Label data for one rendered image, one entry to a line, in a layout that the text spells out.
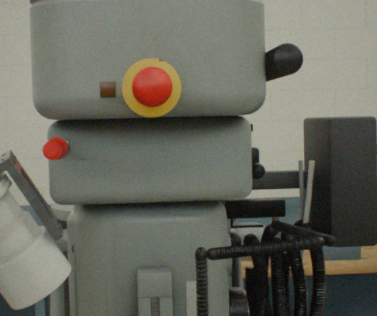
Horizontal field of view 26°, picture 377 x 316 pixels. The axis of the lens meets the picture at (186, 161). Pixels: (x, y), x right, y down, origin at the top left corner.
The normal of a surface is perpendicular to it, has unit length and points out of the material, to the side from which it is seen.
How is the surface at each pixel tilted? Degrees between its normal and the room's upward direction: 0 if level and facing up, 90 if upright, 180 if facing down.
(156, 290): 90
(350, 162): 90
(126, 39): 90
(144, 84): 89
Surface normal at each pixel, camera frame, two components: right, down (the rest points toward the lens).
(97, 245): -0.41, 0.06
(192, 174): 0.07, 0.05
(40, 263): 0.57, -0.07
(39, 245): 0.72, -0.22
